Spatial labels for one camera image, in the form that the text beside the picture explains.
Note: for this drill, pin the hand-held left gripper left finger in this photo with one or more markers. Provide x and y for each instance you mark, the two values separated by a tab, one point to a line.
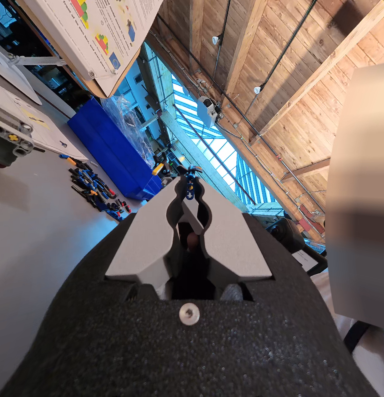
142	235

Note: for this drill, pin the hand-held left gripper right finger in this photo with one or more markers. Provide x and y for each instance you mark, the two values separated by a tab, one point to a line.
235	245

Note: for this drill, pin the pile of small lego pieces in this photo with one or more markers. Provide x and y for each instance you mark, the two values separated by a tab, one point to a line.
92	189

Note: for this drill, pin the yellow lego piece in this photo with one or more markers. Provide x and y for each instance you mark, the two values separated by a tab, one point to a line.
157	169

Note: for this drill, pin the grey black lego model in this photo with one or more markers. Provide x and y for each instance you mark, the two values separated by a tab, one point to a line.
12	136

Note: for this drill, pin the red ceiling fixture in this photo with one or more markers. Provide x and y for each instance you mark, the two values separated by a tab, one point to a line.
309	217

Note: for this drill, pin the blue plastic bin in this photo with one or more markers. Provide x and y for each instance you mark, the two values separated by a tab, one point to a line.
105	145

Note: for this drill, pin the skylight window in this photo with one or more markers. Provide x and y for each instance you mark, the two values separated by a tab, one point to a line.
210	145

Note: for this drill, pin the clear plastic bag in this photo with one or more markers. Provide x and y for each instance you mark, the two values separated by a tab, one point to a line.
126	124

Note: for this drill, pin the dark ceiling pipe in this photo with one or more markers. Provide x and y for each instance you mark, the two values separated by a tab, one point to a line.
241	114

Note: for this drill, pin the instruction paper with yellow patch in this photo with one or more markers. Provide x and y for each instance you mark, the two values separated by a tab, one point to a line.
52	136

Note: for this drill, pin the white ceiling device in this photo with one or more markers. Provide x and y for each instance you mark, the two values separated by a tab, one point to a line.
207	111

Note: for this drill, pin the white ceiling spotlight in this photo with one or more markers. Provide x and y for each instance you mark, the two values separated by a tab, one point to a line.
257	90
215	39

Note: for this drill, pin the person's white shirt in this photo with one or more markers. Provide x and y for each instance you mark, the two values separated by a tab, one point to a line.
375	366

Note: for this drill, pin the black lighting track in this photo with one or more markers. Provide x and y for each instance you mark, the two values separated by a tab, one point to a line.
222	37
288	46

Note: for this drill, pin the wooden board with instruction poster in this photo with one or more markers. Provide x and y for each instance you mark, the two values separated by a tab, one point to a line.
95	40

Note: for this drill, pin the plain white paper sheet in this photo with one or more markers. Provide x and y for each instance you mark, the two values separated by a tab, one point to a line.
12	77

